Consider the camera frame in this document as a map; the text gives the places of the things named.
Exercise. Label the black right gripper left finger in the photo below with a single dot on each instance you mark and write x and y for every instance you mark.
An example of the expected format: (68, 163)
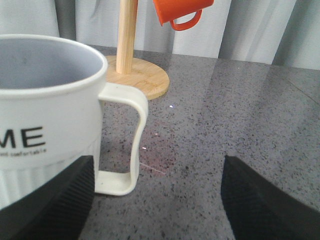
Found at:
(57, 210)

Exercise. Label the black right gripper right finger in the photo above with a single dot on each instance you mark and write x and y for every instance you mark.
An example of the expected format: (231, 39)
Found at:
(258, 210)

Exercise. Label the white HOME mug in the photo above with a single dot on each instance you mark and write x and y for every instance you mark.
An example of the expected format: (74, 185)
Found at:
(52, 92)

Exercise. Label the wooden mug tree stand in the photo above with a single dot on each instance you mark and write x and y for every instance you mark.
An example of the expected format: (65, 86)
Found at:
(124, 68)

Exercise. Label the grey white curtain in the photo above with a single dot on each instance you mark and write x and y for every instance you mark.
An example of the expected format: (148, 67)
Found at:
(279, 32)

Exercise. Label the orange enamel mug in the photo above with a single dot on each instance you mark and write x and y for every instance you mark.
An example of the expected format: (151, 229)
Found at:
(168, 11)

